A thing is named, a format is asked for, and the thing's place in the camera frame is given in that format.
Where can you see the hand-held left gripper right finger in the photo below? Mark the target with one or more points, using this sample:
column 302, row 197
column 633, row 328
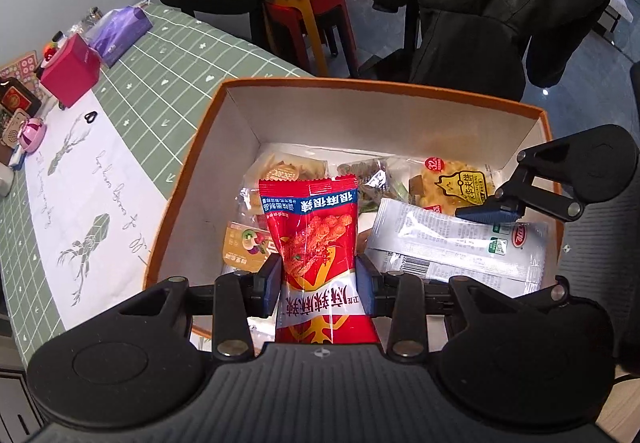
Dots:
column 365, row 285

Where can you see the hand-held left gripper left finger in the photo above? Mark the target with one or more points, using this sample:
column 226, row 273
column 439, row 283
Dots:
column 272, row 285

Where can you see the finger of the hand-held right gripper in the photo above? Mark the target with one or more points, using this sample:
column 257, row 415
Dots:
column 490, row 212

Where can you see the yellow waffle packet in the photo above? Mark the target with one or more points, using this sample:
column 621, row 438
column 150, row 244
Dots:
column 450, row 183

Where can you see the silver white snack packet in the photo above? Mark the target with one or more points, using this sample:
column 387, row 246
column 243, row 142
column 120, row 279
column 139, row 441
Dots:
column 450, row 243

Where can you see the mixed dried fruit bag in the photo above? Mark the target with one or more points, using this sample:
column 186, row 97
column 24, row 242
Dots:
column 245, row 243

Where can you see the red snack packet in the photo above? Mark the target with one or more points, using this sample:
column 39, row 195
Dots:
column 310, row 243

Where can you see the orange cardboard box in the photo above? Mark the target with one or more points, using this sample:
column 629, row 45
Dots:
column 225, row 148

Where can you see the clear raisin packet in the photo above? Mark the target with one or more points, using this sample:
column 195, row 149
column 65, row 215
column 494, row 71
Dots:
column 365, row 170

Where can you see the beige cracker packet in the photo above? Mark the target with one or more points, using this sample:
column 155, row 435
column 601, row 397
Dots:
column 285, row 168

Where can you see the white deer print table runner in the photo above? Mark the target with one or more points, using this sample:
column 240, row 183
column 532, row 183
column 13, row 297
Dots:
column 100, row 183

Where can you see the black binder clip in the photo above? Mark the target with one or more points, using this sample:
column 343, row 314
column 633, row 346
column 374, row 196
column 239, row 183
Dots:
column 90, row 116

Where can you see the red and yellow stools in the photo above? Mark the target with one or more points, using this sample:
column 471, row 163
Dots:
column 310, row 18

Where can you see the pink round container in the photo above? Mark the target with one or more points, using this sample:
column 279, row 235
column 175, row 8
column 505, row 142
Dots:
column 32, row 133

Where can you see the pink gift box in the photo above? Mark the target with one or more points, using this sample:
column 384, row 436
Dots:
column 70, row 70

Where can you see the purple tissue pack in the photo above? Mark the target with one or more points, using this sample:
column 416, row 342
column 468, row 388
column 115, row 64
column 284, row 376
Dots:
column 120, row 30

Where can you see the wooden tag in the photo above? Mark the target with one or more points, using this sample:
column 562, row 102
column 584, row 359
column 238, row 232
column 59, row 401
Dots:
column 12, row 128

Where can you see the dark bottle red label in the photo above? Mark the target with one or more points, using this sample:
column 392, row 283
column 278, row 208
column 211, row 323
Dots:
column 17, row 98

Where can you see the card with pink circles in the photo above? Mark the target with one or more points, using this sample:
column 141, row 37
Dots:
column 20, row 65

